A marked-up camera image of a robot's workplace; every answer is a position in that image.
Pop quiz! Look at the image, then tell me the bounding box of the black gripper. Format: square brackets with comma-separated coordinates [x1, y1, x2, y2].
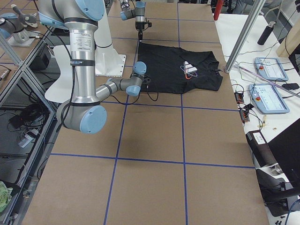
[135, 22, 145, 42]
[142, 76, 151, 86]

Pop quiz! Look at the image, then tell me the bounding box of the black graphic t-shirt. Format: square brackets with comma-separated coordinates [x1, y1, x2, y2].
[138, 43, 223, 94]

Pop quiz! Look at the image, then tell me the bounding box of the grey third robot arm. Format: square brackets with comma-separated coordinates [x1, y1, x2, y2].
[0, 4, 38, 47]

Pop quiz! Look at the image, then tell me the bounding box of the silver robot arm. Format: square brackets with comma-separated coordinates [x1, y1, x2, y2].
[39, 0, 147, 134]
[120, 0, 148, 42]

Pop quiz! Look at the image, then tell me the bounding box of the red fire extinguisher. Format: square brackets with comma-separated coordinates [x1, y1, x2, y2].
[213, 0, 224, 21]

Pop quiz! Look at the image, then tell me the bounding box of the white plastic chair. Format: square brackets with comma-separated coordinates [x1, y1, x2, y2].
[45, 45, 72, 103]

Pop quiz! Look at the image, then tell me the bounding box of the near teach pendant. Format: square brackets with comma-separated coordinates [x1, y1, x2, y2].
[248, 83, 290, 114]

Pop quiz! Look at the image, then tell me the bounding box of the teach pendant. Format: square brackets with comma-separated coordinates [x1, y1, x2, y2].
[254, 57, 289, 82]
[248, 83, 290, 114]

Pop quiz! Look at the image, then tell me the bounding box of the black water bottle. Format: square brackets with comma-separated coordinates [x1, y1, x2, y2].
[257, 21, 276, 45]

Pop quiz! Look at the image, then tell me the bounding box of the far teach pendant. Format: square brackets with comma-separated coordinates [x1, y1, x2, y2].
[254, 57, 289, 82]

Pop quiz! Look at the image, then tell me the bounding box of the black box device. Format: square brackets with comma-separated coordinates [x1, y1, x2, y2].
[246, 130, 277, 167]

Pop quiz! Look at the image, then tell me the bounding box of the black monitor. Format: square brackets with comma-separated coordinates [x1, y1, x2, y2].
[268, 120, 300, 187]

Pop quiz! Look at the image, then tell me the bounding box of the green cloth bag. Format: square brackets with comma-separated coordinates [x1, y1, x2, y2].
[0, 181, 13, 212]

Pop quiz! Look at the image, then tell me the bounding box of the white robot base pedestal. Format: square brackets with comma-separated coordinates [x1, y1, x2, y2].
[94, 11, 126, 77]

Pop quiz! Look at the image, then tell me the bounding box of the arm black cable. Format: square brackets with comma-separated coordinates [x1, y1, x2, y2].
[60, 35, 160, 132]

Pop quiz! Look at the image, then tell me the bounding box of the aluminium frame post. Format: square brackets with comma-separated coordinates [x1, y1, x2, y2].
[225, 0, 266, 73]

